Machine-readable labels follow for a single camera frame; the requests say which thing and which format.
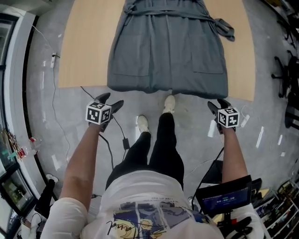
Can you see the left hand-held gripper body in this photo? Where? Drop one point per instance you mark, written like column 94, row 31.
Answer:
column 95, row 114

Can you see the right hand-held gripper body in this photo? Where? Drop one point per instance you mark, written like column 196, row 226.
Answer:
column 227, row 117

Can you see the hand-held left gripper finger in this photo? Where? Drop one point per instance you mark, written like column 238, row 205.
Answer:
column 102, row 97
column 118, row 106

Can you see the grey robe garment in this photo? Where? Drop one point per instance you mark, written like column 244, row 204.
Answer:
column 168, row 46

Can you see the person's left forearm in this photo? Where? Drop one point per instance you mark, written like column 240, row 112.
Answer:
column 79, row 158

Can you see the person's right forearm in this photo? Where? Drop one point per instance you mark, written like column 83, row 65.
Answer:
column 233, row 154

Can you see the white power strip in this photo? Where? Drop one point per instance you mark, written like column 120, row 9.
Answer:
column 244, row 120
column 53, row 60

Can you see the white sneaker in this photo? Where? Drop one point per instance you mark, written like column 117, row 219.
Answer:
column 169, row 103
column 143, row 123

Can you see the black power adapter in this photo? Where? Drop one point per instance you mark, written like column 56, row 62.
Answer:
column 126, row 144

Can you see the black flat case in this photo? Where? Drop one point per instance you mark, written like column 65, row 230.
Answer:
column 212, row 172

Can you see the black trousers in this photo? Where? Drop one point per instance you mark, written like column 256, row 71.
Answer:
column 163, row 144

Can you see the clear plastic bottle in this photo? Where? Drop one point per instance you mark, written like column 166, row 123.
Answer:
column 35, row 145

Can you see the black office chair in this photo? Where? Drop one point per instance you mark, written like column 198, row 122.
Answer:
column 289, row 74

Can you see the black chest monitor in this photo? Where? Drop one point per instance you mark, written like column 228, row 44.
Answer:
column 224, row 196

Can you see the white printed t-shirt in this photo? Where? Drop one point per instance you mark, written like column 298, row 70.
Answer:
column 144, row 191

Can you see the black framed glass partition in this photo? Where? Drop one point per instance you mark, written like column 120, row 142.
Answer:
column 7, row 93

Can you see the black monitor mount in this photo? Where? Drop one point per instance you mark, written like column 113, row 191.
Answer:
column 233, row 226

